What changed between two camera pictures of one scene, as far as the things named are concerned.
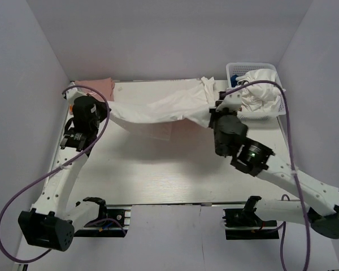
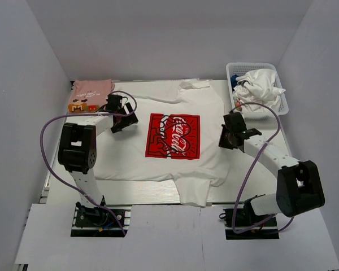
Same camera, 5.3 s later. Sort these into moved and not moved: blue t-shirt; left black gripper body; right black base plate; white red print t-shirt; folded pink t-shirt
Moved: white red print t-shirt; left black gripper body
Not moved: right black base plate; blue t-shirt; folded pink t-shirt
